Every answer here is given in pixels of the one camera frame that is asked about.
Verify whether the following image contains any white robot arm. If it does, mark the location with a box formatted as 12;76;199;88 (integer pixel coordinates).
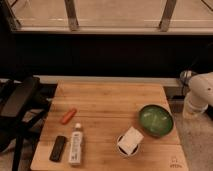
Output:
183;72;213;119

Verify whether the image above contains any white cup with dark inside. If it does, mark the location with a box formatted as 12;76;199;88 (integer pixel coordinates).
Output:
116;133;140;158

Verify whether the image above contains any black remote control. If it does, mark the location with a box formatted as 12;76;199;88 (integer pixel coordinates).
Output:
49;136;67;162

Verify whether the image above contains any orange marker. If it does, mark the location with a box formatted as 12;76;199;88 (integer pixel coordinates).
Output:
60;108;77;124

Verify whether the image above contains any grey round robot base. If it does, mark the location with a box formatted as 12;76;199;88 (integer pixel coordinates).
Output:
180;70;196;85

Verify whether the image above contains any white plastic bottle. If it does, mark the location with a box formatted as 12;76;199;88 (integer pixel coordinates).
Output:
69;123;83;166

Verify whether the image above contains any green ceramic bowl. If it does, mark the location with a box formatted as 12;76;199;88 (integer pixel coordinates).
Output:
139;104;174;138

